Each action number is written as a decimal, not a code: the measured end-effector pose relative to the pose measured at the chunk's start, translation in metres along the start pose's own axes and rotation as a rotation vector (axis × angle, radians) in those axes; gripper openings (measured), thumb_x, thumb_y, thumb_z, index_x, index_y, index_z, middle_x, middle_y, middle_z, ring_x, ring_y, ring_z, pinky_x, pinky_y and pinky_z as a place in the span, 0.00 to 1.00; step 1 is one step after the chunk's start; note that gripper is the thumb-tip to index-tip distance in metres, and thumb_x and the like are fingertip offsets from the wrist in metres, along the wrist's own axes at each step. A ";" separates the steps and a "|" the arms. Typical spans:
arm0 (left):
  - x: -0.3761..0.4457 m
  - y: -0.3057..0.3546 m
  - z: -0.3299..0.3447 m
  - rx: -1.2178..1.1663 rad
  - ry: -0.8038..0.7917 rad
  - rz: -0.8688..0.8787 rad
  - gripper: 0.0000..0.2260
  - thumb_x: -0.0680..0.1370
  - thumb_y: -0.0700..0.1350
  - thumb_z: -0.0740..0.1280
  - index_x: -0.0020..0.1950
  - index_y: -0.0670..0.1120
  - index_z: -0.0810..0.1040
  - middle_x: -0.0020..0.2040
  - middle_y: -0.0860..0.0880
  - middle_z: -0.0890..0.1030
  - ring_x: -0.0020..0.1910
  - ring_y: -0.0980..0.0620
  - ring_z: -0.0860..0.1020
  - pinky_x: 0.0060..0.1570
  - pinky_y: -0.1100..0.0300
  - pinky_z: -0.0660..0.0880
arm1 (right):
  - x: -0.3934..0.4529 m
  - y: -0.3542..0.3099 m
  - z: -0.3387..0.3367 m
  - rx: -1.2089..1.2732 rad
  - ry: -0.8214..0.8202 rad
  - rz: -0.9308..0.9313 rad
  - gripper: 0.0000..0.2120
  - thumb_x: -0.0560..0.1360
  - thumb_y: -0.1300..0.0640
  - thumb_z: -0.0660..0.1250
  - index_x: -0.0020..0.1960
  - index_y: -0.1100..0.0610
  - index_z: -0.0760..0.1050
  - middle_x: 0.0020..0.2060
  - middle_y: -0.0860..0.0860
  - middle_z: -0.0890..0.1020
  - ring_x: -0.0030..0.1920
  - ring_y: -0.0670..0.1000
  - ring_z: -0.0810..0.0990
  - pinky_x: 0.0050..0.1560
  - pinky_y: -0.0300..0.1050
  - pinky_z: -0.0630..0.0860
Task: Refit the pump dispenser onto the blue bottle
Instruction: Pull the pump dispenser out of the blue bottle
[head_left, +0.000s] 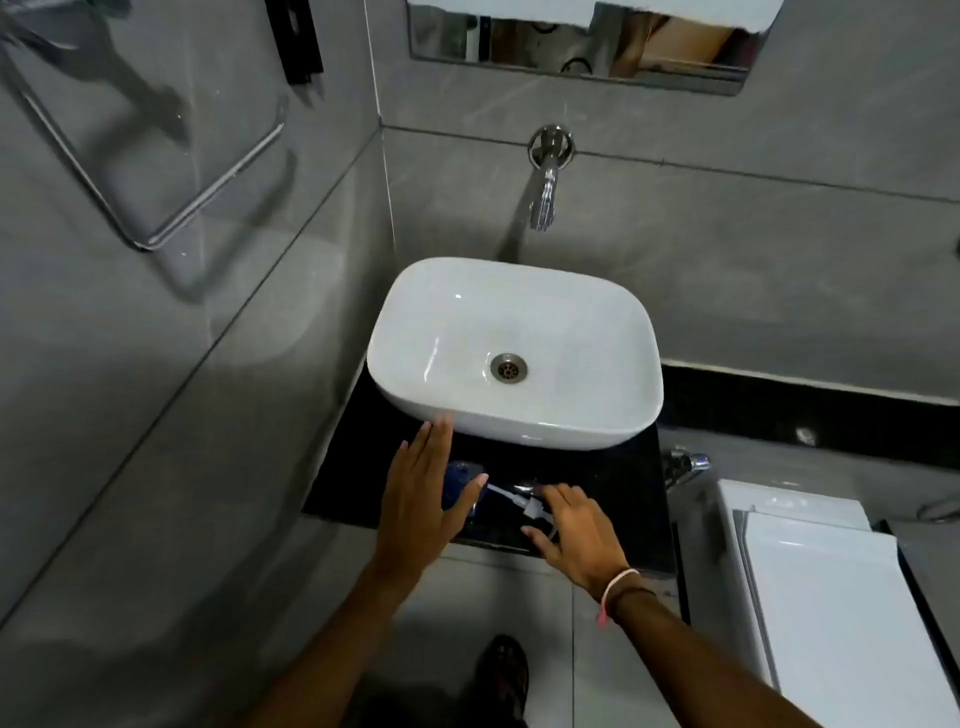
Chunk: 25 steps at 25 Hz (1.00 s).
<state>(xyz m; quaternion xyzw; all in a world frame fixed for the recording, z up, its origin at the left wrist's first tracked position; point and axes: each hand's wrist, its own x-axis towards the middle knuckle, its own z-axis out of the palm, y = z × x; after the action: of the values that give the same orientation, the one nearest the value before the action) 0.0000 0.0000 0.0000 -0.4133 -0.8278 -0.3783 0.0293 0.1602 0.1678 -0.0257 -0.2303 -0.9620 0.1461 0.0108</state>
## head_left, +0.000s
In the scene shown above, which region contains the person's right hand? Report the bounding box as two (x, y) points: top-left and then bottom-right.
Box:
(521, 483), (639, 601)

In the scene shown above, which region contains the person's left hand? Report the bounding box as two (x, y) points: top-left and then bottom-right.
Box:
(375, 416), (490, 580)

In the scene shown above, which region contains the person's left forearm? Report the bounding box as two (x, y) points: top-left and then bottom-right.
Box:
(236, 558), (444, 728)

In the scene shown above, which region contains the person's right forearm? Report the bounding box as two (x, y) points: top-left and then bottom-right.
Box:
(603, 586), (826, 728)

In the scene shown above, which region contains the blue spray bottle white nozzle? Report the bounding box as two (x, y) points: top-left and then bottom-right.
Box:
(441, 459), (560, 543)

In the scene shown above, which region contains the white and pink wristband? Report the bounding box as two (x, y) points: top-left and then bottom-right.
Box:
(595, 567), (643, 628)

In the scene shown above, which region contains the person's dark sandal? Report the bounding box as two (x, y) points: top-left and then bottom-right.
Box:
(476, 633), (534, 728)

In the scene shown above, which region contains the chrome angle valve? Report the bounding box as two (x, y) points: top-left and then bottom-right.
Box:
(663, 446), (712, 493)

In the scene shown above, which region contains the white ceramic sink basin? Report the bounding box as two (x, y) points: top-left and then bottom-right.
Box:
(366, 256), (666, 453)

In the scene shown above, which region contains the white toilet cistern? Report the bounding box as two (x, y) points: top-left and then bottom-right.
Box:
(712, 478), (876, 693)

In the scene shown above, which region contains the chrome wall faucet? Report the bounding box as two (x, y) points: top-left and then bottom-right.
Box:
(527, 124), (577, 234)

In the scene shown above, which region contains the chrome towel rail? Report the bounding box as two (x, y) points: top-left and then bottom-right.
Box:
(0, 15), (291, 253)

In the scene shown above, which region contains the wall mirror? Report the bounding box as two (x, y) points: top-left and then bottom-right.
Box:
(406, 0), (785, 97)

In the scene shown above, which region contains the black wall holder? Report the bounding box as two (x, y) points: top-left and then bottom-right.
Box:
(264, 0), (325, 85)

